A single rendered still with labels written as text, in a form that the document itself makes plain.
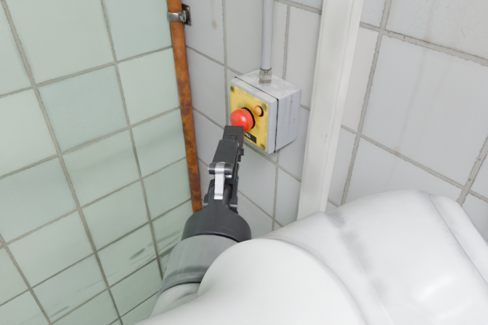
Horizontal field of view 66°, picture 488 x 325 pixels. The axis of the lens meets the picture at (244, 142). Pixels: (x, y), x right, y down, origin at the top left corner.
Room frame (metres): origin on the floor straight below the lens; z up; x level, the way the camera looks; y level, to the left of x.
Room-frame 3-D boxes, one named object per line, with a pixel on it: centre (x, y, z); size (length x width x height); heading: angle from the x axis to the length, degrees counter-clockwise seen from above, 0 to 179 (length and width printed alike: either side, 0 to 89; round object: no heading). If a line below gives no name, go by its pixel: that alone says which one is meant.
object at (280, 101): (0.54, -0.03, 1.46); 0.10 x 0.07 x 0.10; 41
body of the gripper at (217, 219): (0.29, 0.03, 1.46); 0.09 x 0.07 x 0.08; 176
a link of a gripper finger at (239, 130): (0.45, 0.02, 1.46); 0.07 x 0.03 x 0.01; 176
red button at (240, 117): (0.51, 0.00, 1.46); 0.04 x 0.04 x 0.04; 41
